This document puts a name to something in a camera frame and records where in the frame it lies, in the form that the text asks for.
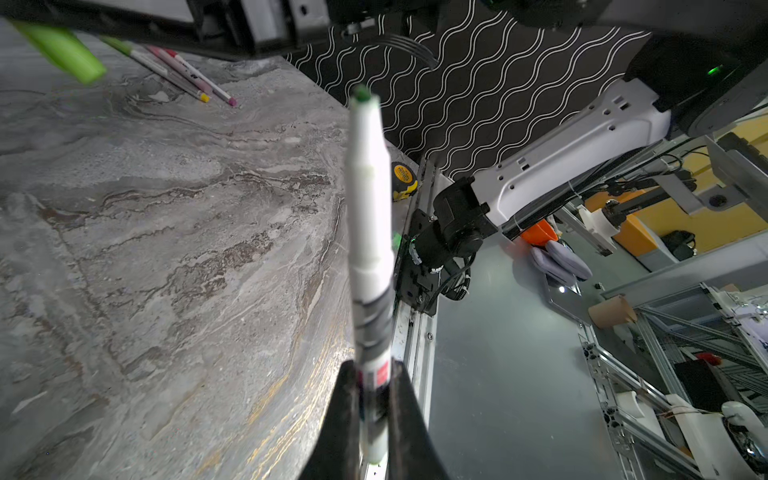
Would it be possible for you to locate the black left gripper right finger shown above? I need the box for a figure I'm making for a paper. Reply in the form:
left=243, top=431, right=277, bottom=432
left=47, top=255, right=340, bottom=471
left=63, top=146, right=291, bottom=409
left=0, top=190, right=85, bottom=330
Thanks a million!
left=387, top=360, right=450, bottom=480

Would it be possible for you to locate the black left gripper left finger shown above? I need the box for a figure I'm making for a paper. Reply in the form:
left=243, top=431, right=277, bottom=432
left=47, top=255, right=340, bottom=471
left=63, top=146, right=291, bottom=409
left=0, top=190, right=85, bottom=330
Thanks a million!
left=299, top=360, right=360, bottom=480

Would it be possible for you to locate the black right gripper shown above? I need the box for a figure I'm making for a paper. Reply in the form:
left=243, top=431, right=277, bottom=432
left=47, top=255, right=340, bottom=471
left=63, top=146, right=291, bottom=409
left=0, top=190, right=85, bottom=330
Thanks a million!
left=1, top=1, right=443, bottom=60

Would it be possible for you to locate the purple white pen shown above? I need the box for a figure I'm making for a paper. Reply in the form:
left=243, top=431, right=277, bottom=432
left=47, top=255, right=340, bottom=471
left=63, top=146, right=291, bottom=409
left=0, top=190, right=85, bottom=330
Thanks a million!
left=166, top=49, right=238, bottom=107

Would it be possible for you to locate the yellow white pen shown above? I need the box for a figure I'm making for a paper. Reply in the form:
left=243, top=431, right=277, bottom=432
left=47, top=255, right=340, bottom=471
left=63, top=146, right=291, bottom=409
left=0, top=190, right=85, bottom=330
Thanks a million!
left=99, top=36, right=211, bottom=103

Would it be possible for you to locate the green pen cap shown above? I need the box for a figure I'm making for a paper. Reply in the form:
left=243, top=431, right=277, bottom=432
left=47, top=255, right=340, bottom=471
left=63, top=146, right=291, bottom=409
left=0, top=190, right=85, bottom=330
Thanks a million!
left=10, top=20, right=107, bottom=85

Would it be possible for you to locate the green white pen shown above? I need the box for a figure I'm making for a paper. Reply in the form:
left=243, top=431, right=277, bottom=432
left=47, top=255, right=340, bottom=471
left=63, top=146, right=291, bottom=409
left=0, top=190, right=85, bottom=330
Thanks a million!
left=344, top=85, right=395, bottom=464

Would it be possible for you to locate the pink white pen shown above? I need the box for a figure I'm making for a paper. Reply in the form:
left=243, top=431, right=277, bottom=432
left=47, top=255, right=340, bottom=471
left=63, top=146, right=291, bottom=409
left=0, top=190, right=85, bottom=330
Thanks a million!
left=144, top=45, right=213, bottom=95

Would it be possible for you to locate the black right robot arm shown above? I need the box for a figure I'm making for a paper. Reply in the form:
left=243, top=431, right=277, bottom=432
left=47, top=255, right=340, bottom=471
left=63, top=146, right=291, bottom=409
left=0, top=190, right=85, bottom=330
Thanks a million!
left=1, top=1, right=767, bottom=274

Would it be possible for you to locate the yellow black tape measure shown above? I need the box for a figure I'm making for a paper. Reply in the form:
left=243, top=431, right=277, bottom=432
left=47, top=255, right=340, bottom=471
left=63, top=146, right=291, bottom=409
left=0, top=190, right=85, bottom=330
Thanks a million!
left=391, top=162, right=419, bottom=202

